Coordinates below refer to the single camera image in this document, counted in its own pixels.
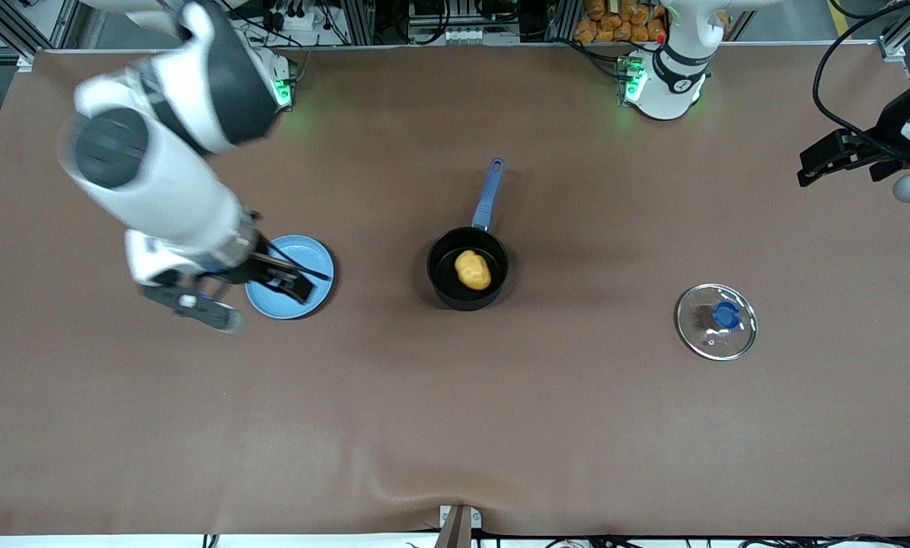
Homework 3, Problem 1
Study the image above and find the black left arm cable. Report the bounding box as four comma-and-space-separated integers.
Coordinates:
813, 0, 910, 147

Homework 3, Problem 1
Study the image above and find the grey metal mount bracket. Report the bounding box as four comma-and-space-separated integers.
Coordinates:
433, 504, 483, 548

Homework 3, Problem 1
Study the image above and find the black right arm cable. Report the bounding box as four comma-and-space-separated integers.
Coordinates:
264, 240, 333, 280

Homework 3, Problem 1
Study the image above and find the blue round plate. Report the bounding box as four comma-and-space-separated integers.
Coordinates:
244, 234, 337, 320

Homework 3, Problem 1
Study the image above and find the white power strip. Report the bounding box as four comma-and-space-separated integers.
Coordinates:
260, 0, 330, 33

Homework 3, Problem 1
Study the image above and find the brown table mat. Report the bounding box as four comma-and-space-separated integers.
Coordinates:
0, 42, 910, 538

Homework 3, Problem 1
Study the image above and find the glass lid with blue knob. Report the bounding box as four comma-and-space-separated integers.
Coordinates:
675, 283, 759, 362

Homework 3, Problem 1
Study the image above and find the bag of orange items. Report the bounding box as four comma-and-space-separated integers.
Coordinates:
574, 0, 667, 44

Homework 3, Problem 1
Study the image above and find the black pot with blue handle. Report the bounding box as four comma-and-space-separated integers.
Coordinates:
426, 158, 511, 311

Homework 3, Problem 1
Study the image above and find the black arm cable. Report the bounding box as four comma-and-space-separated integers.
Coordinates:
813, 0, 910, 147
264, 240, 333, 280

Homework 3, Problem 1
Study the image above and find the yellow potato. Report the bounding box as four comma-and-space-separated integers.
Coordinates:
454, 249, 493, 292

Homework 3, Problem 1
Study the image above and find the white connector strip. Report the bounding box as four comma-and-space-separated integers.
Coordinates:
409, 27, 501, 45

